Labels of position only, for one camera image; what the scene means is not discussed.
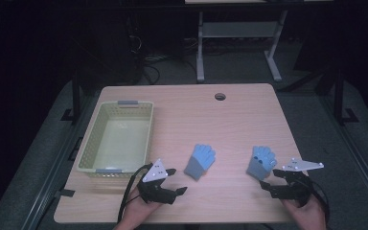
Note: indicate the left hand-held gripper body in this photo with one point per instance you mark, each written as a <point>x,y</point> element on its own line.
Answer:
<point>155,172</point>

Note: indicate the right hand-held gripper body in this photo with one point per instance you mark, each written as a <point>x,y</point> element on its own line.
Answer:
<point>295,188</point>

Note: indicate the blue knitted glove dark dots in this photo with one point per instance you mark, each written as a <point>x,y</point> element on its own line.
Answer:
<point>260,163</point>

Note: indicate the blue knitted glove grey cuff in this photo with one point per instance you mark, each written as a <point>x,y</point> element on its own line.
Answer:
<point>201,159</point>

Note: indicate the beige perforated plastic basket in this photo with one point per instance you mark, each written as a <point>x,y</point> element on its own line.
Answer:
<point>121,140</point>

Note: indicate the person's right hand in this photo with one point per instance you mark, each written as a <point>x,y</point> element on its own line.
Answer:
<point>310,217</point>

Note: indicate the person's left hand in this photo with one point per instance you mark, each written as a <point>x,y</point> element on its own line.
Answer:
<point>135,209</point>

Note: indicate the black metal stand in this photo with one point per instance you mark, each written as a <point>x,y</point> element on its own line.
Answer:
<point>75,96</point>
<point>339,96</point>

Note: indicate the black table edge bracket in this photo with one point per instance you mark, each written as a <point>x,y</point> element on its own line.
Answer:
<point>65,193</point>

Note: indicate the grey metal desk frame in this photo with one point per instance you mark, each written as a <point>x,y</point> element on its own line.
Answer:
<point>236,29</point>

